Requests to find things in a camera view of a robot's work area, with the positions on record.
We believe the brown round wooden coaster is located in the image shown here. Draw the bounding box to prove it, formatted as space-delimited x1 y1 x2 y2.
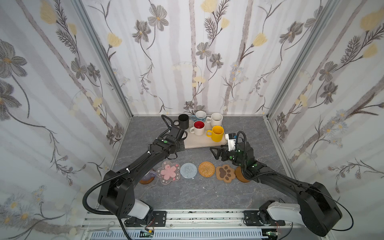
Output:
235 167 250 183

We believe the woven rattan round coaster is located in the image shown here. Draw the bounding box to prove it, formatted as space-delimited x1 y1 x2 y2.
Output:
198 162 216 178

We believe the brown paw shaped coaster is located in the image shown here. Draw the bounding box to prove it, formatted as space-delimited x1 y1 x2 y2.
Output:
216 165 236 183

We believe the pink flower coaster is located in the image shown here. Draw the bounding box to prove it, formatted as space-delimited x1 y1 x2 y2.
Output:
156 161 181 185

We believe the grey blue round coaster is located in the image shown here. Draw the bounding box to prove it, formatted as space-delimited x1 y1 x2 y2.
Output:
180 163 198 179

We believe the dark brown round coaster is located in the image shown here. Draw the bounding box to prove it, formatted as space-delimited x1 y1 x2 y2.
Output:
139 177 155 185

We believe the purple mug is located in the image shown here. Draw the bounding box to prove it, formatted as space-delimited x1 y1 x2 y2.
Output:
142 170 157 181

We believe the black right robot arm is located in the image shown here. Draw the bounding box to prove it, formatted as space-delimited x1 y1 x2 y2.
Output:
210 143 343 237

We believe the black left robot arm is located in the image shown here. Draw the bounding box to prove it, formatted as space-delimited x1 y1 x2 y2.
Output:
98 127 188 222

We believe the beige plastic tray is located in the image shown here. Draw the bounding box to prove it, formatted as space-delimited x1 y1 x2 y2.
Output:
184 120 227 149

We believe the yellow mug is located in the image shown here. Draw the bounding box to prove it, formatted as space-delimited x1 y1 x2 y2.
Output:
206 126 224 143

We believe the black mug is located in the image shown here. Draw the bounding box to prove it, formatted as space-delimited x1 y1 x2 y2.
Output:
173 114 190 130

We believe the white mug red inside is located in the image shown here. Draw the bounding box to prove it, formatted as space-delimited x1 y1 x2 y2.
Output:
190 121 205 136

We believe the white speckled mug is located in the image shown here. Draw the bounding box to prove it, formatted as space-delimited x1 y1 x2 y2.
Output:
206 113 224 128

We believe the blue patterned mug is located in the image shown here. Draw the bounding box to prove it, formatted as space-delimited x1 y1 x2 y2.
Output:
191 111 207 122

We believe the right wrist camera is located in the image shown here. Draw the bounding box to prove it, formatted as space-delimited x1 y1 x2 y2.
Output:
225 133 237 151

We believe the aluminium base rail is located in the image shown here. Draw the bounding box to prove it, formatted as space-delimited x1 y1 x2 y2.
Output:
76 209 320 240

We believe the black corrugated cable conduit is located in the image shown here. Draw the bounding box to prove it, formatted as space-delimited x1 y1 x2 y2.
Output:
82 169 131 216

